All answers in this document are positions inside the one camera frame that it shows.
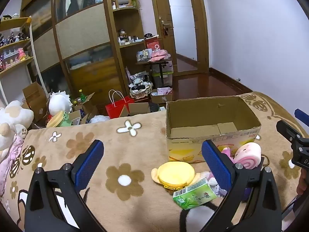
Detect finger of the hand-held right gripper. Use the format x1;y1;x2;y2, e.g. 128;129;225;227
294;109;309;127
276;120;305;146

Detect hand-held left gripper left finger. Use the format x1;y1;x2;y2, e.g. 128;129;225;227
24;139;107;232

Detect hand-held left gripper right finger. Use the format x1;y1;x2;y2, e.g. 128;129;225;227
201;139;283;232

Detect pink swirl roll plush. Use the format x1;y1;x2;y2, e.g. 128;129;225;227
234;142;262;170

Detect green tissue pack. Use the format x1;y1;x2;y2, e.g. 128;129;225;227
172;177;218;211

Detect purple-clothed doll plush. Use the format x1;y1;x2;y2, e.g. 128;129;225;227
208;177;253;202

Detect cardboard box yellow print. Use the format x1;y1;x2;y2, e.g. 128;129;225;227
165;95;262;163

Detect yellow round plush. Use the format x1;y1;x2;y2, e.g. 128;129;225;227
151;161;195;189

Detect person's right hand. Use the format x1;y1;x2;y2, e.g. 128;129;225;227
296;168;309;196

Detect beige floral printed blanket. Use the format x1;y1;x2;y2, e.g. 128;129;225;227
0;92;309;232

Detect white plastic bag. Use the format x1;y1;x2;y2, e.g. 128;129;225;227
89;115;110;124

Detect green and yellow frog plush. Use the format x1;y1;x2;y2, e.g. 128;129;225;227
46;111;73;128

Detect cardboard box with bottles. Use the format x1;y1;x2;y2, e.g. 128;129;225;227
72;92;98;124

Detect red paper bag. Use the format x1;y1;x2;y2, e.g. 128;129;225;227
105;89;135;119

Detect white fluffy head plush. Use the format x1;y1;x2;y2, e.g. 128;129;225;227
48;90;73;116

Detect small open cardboard box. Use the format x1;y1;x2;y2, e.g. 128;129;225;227
120;102;151;118

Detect pink fluffy cloth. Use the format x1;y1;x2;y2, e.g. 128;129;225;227
0;135;25;196

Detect woven basket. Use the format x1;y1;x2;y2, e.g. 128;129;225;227
130;84;153;99

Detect plain brown cardboard box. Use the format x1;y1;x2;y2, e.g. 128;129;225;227
22;82;51;122

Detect cardboard box with pink items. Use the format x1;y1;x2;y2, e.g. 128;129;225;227
151;88;173;104

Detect white bear plush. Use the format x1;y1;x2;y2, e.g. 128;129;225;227
0;100;34;150

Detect zebra striped plush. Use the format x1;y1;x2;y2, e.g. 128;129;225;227
130;72;151;89

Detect clear storage bin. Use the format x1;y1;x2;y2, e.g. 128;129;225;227
152;61;174;87

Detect wooden corner shelf unit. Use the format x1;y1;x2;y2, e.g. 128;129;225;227
106;0;155;97

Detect small dark table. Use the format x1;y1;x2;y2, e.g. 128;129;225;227
135;58;173;89

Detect clear box of small items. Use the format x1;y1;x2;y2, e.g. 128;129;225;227
136;49;152;62

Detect pink folded clothes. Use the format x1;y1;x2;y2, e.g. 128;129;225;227
147;49;171;63

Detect row of pink figurines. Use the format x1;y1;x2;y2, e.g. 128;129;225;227
0;48;31;71

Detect wooden wardrobe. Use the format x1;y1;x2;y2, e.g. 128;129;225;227
20;0;126;116

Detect red box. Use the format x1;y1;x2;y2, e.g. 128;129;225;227
145;37;160;50

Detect row of dark figurines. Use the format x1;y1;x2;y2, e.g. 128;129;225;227
0;31;31;47

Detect wooden display shelf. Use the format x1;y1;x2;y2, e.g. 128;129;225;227
0;17;34;102

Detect wooden door with glass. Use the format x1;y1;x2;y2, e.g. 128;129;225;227
148;0;209;76

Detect white tube frame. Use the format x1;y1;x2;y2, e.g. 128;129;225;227
28;16;48;95

